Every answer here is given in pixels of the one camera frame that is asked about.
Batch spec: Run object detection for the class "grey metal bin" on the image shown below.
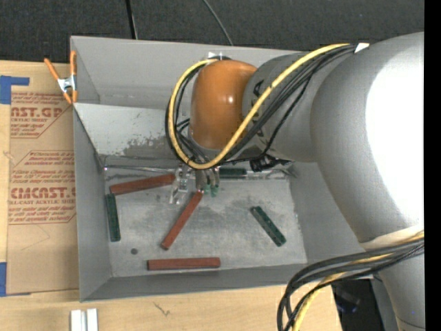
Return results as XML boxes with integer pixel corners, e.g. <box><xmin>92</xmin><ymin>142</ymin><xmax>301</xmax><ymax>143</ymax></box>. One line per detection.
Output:
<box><xmin>70</xmin><ymin>35</ymin><xmax>367</xmax><ymax>303</ymax></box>

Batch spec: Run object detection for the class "dark green flat block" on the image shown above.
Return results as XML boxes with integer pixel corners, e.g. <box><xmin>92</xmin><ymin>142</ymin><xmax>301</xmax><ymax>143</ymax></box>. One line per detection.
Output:
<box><xmin>104</xmin><ymin>193</ymin><xmax>123</xmax><ymax>243</ymax></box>
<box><xmin>249</xmin><ymin>205</ymin><xmax>288</xmax><ymax>248</ymax></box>
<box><xmin>218</xmin><ymin>166</ymin><xmax>248</xmax><ymax>180</ymax></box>

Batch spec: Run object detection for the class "black cylinder on white bracket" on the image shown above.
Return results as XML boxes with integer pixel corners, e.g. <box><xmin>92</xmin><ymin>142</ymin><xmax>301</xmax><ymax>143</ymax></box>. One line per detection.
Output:
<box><xmin>248</xmin><ymin>154</ymin><xmax>296</xmax><ymax>177</ymax></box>

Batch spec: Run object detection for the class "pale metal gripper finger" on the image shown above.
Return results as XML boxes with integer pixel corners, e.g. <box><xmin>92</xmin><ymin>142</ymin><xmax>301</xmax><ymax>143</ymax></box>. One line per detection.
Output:
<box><xmin>168</xmin><ymin>169</ymin><xmax>183</xmax><ymax>205</ymax></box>
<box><xmin>178</xmin><ymin>168</ymin><xmax>192</xmax><ymax>203</ymax></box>

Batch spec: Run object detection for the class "red-brown flat block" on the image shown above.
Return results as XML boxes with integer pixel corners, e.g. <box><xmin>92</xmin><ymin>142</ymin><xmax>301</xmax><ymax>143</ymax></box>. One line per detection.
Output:
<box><xmin>109</xmin><ymin>173</ymin><xmax>177</xmax><ymax>197</ymax></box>
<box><xmin>160</xmin><ymin>190</ymin><xmax>205</xmax><ymax>251</ymax></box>
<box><xmin>146</xmin><ymin>257</ymin><xmax>222</xmax><ymax>272</ymax></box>

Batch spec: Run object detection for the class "brown cardboard board red print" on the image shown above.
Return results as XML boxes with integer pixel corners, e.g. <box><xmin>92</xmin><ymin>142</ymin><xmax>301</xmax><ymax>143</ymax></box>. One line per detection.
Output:
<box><xmin>0</xmin><ymin>59</ymin><xmax>81</xmax><ymax>297</ymax></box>

